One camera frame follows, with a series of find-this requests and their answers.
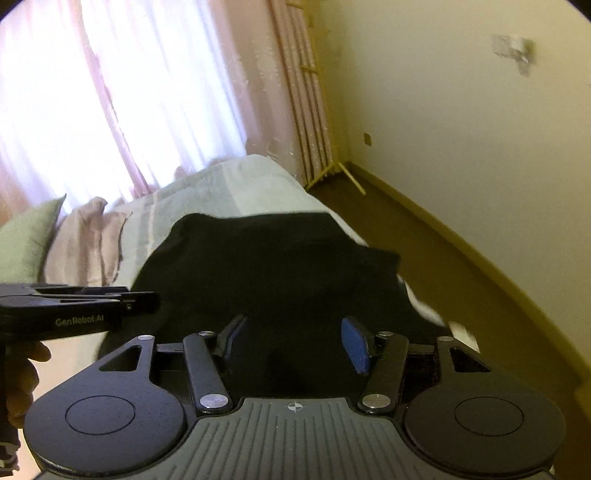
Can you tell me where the green knitted pillow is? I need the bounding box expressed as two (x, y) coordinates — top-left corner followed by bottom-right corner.
(1, 196), (66, 283)

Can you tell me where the wooden drying rack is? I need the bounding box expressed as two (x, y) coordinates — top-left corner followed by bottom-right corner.
(283, 1), (366, 194)

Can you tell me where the folded beige blanket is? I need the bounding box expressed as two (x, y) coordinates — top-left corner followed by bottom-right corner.
(42, 197), (127, 287)

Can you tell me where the person's left hand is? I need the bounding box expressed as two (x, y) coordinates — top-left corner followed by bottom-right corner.
(3, 342), (51, 428)

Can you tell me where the pink curtain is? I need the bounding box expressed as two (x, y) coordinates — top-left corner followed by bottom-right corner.
(0, 0), (334, 218)

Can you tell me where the black garment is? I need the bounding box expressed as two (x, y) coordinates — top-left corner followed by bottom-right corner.
(99, 213), (449, 398)

